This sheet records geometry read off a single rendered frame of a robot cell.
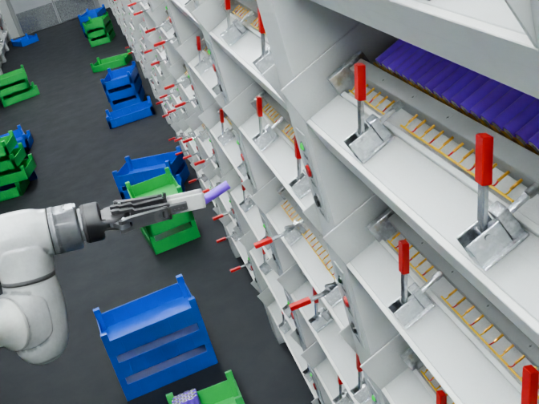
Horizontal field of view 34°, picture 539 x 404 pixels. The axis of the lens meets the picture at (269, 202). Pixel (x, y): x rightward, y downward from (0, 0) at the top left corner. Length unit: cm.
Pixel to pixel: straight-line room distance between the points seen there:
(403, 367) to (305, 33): 47
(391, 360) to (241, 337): 171
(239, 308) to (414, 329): 213
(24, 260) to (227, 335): 136
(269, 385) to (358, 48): 171
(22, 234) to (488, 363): 103
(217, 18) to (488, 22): 125
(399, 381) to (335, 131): 40
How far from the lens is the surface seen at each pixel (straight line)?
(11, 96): 763
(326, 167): 108
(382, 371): 122
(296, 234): 167
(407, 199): 78
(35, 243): 168
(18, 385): 316
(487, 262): 65
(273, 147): 157
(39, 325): 170
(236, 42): 154
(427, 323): 96
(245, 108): 177
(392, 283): 104
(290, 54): 103
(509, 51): 48
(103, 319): 289
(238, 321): 299
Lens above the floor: 145
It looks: 22 degrees down
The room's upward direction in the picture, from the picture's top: 17 degrees counter-clockwise
